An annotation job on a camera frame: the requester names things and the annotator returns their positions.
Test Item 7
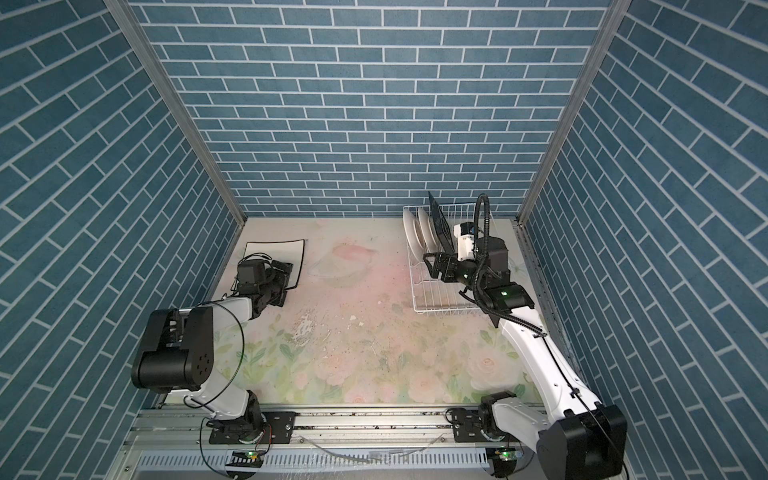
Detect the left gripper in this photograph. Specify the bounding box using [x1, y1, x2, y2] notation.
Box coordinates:
[258, 259, 293, 305]

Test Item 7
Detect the white square plate black rim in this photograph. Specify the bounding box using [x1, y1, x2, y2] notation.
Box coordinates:
[241, 239, 306, 290]

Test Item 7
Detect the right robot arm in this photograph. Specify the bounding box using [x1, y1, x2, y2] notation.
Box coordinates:
[423, 236, 628, 479]

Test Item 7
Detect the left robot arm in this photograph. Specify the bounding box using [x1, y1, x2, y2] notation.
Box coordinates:
[131, 252, 295, 431]

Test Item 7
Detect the round white plate inner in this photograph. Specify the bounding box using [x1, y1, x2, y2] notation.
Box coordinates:
[417, 208, 441, 253]

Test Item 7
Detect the round white plate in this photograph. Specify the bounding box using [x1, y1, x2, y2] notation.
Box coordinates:
[402, 208, 424, 262]
[417, 208, 441, 253]

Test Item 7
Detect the round white plate outer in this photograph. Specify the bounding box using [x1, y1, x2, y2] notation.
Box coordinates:
[402, 208, 424, 262]

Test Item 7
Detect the left corner metal profile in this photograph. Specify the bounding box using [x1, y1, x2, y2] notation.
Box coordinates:
[104, 0, 247, 227]

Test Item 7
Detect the corner metal profile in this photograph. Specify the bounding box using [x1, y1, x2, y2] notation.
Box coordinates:
[104, 0, 247, 227]
[517, 0, 631, 226]

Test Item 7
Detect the right corner metal profile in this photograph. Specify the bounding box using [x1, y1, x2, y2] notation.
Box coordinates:
[517, 0, 631, 226]

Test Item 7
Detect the white wire dish rack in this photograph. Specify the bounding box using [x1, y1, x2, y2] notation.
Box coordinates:
[403, 203, 524, 314]

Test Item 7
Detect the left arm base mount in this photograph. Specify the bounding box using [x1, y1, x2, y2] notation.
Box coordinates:
[205, 411, 297, 445]

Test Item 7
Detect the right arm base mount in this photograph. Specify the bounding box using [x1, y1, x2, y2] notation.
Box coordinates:
[444, 407, 520, 443]

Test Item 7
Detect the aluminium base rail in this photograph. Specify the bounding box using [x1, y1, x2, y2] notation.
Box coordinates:
[119, 405, 619, 450]

